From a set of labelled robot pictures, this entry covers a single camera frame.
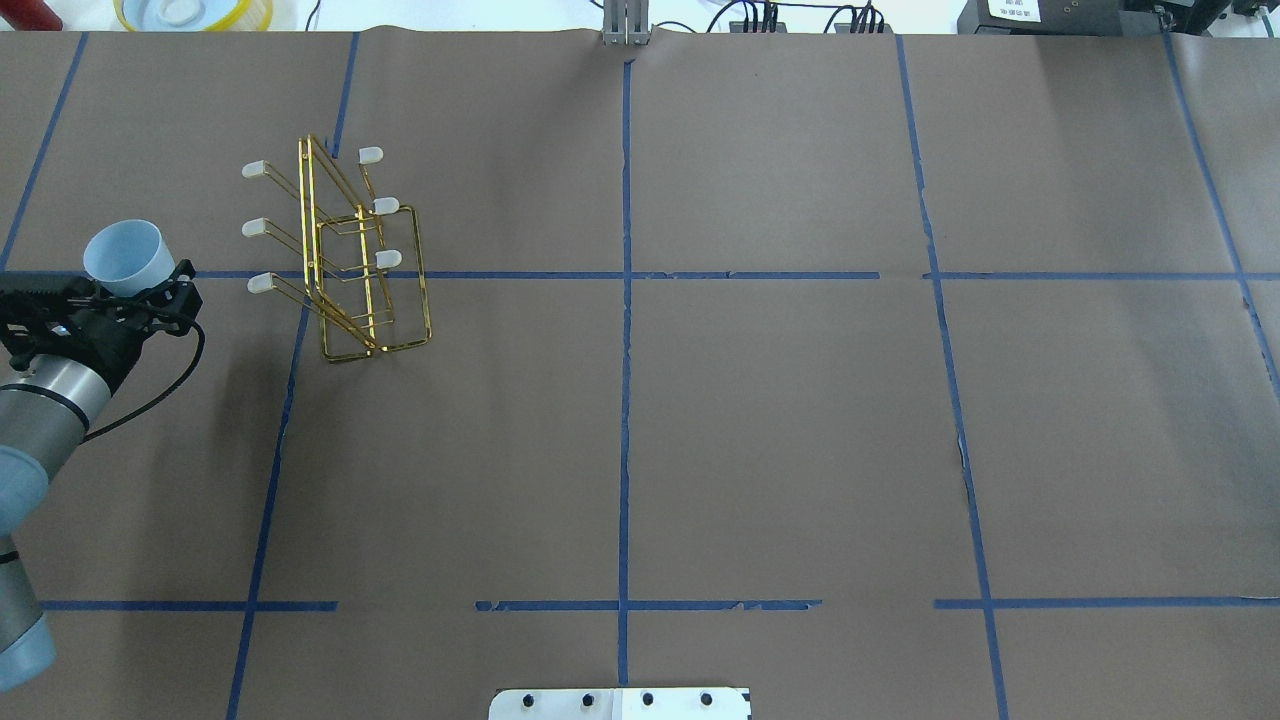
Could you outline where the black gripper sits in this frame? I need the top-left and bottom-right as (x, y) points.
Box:
(1, 260), (204, 386)

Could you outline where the light blue plastic cup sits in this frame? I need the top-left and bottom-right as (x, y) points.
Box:
(82, 219), (177, 299)

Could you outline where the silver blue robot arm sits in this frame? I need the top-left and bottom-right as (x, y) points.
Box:
(1, 259), (207, 691)

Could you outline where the red cylinder bottle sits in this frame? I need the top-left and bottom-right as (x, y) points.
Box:
(0, 0), (65, 32)

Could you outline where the black device box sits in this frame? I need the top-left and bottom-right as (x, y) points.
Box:
(956, 1), (1233, 37)

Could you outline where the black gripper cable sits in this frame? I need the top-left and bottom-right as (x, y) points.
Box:
(82, 315), (207, 443)

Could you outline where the gold wire cup holder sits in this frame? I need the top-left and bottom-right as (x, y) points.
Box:
(239, 135), (434, 364)

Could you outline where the aluminium frame post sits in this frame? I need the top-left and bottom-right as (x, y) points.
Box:
(593, 0), (652, 46)

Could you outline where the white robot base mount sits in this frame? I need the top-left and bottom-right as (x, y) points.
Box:
(486, 685), (753, 719)

